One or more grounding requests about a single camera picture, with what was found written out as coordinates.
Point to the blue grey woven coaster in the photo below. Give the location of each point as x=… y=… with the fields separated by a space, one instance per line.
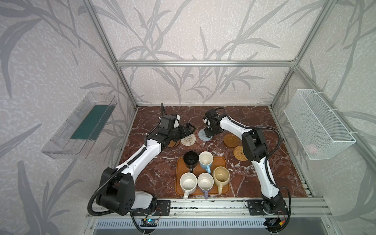
x=202 y=136

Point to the beige mug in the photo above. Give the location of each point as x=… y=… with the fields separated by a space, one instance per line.
x=221 y=176

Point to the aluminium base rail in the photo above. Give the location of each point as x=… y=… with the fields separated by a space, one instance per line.
x=235 y=207

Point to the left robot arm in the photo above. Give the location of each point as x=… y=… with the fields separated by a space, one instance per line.
x=116 y=192

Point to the cream woven zigzag coaster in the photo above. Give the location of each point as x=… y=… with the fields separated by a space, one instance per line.
x=189 y=140

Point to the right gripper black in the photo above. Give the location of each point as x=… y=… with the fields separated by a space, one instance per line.
x=211 y=129

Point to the white wire mesh basket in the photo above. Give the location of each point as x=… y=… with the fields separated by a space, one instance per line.
x=318 y=128

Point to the clear plastic wall bin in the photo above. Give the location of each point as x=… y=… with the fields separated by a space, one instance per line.
x=79 y=133

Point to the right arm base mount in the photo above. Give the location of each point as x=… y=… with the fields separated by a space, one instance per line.
x=254 y=207

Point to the black mug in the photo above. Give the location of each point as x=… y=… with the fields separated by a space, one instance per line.
x=191 y=160

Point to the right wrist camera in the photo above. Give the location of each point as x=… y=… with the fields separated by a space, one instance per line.
x=207 y=119

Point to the white speckled mug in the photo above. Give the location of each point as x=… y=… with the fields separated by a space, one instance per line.
x=188 y=183

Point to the right electronics board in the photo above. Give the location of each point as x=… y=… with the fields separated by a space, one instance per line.
x=274 y=222

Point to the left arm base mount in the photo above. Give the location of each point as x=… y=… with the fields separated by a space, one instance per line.
x=156 y=208

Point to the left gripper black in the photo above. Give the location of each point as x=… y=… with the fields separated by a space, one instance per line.
x=184 y=130

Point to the white and blue mug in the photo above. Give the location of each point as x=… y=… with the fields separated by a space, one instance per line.
x=206 y=161

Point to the white and purple mug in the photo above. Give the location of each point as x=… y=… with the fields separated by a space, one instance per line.
x=205 y=182

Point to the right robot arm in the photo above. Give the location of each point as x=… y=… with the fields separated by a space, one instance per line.
x=255 y=150

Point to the electronics board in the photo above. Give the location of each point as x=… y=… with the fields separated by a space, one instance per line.
x=149 y=222
x=274 y=222

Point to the orange plastic tray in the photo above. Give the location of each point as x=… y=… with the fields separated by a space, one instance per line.
x=182 y=169

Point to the left electronics board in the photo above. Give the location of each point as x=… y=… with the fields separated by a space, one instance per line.
x=149 y=222

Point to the brown wooden coaster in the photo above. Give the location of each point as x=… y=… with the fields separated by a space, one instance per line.
x=231 y=140
x=173 y=144

